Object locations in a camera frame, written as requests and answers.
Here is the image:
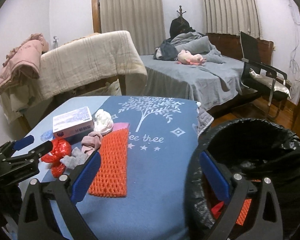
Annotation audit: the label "right beige curtain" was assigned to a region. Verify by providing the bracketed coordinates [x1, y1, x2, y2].
[202, 0, 262, 38]

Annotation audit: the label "dark blue clothing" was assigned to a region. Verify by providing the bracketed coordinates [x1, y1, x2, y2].
[153, 39, 178, 61]

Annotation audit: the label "grey sock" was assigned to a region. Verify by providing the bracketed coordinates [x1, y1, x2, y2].
[60, 147, 89, 170]

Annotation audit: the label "pink face mask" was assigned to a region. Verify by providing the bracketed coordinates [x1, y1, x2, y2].
[111, 122, 129, 132]

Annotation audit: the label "left beige curtain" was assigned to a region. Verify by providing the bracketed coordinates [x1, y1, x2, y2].
[100, 0, 166, 55]

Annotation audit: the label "beige quilt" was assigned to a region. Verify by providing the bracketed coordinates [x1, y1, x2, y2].
[0, 30, 147, 122]

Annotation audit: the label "silver seat cushion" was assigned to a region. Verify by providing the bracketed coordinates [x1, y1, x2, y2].
[249, 68, 290, 98]

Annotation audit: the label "grey duvet pile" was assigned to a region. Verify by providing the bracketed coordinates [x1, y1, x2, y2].
[170, 32, 225, 64]

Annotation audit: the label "white medicine box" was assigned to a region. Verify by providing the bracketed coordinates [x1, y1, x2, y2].
[52, 106, 94, 139]

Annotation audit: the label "black bin with bag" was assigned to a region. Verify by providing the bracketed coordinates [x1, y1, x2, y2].
[184, 118, 300, 239]

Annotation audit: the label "red plastic bag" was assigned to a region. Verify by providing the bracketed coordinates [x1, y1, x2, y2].
[41, 139, 71, 178]

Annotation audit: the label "pink padded jacket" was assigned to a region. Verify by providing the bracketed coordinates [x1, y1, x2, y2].
[0, 33, 49, 95]

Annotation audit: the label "black office chair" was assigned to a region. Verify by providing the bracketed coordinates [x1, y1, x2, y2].
[239, 31, 289, 120]

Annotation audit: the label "bed with grey sheet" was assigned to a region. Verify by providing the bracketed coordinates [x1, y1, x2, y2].
[141, 55, 254, 111]

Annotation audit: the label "coat rack with black coat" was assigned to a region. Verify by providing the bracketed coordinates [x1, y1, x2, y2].
[169, 5, 195, 39]

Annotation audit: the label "grey quilted cloth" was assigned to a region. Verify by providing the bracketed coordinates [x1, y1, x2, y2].
[195, 101, 214, 137]

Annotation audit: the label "pink plush toy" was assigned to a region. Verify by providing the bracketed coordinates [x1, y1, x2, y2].
[177, 50, 206, 66]

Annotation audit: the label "orange foam net sheet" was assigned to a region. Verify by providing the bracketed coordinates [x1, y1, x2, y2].
[88, 128, 129, 198]

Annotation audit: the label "wooden headboard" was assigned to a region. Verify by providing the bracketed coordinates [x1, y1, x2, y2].
[206, 33, 274, 64]

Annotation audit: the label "beige curtain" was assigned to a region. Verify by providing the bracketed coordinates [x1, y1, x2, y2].
[202, 0, 262, 38]
[100, 0, 166, 55]

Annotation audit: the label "red cloth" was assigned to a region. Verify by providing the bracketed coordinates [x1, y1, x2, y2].
[211, 202, 224, 219]

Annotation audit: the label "blue plastic bag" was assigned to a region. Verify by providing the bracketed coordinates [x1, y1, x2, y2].
[40, 129, 53, 141]

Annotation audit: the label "blue tree-print tablecloth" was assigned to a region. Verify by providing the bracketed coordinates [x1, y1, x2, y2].
[11, 95, 203, 240]

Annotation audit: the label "hanging white cables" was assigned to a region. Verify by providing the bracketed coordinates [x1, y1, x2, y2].
[285, 0, 300, 98]

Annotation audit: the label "pink sock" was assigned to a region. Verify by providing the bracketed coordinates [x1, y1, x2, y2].
[81, 131, 103, 155]

